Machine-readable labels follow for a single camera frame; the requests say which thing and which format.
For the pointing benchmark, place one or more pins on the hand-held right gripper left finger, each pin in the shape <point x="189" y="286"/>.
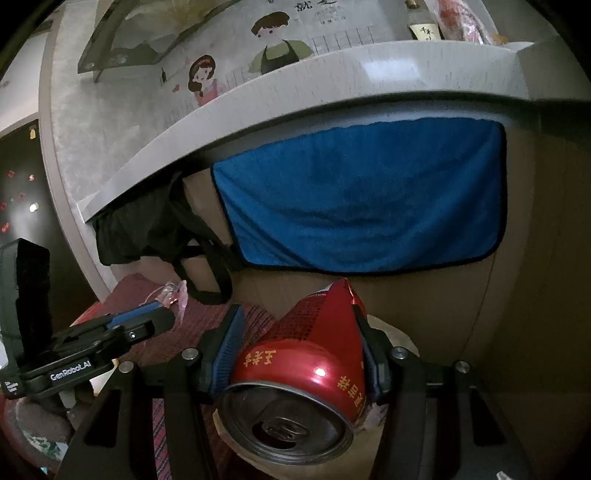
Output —
<point x="231" y="344"/>

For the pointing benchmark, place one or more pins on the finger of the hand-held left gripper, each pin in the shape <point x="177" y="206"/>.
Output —
<point x="152" y="325"/>
<point x="136" y="314"/>

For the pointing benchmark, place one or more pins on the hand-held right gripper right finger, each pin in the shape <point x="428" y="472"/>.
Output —
<point x="371" y="362"/>

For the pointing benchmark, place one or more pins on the red drink can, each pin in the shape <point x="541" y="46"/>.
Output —
<point x="300" y="341"/>

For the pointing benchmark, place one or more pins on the clear pink wrapper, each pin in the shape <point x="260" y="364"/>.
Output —
<point x="168" y="293"/>

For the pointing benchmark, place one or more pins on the red woven mat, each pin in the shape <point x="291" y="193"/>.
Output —
<point x="194" y="318"/>

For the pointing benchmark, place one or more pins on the floral patterned cloth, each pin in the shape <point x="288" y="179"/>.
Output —
<point x="37" y="438"/>

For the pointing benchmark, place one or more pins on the black cloth bag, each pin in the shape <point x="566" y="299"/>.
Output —
<point x="138" y="226"/>

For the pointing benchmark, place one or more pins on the blue towel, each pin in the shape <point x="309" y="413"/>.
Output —
<point x="360" y="198"/>

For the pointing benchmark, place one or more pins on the brown wooden cabinet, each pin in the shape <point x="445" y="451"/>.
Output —
<point x="531" y="277"/>

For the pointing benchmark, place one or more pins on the glass range hood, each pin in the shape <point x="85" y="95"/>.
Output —
<point x="134" y="46"/>

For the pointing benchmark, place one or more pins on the glass bottle with label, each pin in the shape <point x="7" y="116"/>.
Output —
<point x="422" y="23"/>

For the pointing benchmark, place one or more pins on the red food packet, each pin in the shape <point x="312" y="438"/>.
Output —
<point x="459" y="21"/>

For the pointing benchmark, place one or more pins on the cartoon wall poster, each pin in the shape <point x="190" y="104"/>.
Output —
<point x="277" y="50"/>

